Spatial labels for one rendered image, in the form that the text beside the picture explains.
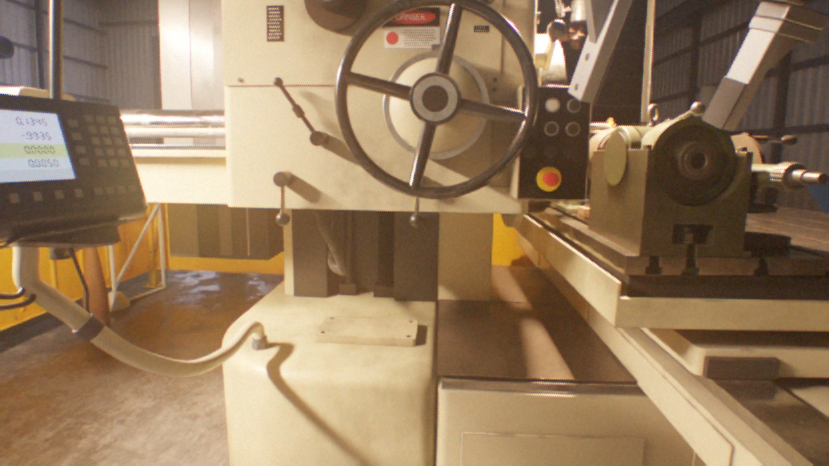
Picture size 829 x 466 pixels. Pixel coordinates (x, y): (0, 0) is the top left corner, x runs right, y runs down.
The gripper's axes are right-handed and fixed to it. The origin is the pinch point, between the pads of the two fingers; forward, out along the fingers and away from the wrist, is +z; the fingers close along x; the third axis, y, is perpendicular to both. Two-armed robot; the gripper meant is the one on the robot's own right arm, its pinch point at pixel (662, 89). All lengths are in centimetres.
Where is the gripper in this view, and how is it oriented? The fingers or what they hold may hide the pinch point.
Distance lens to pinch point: 40.5
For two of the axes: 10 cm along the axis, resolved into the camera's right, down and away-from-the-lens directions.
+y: 0.6, 5.1, -8.6
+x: 9.8, 1.3, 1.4
